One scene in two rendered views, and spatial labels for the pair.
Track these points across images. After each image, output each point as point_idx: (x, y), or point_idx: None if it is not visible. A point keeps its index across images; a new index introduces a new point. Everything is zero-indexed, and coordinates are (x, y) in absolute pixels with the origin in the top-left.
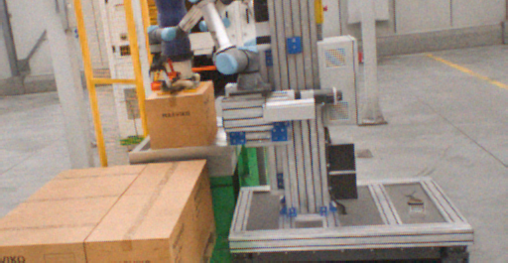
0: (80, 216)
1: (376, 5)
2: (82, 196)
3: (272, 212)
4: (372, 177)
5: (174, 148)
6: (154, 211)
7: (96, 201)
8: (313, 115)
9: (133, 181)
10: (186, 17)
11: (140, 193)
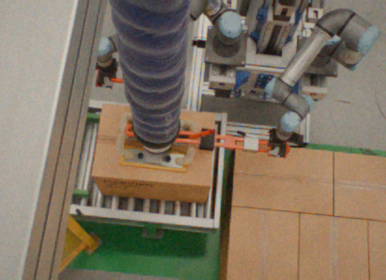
0: (384, 243)
1: None
2: (329, 257)
3: (254, 106)
4: (106, 13)
5: (219, 172)
6: (379, 178)
7: (348, 238)
8: None
9: (291, 211)
10: (301, 72)
11: (331, 198)
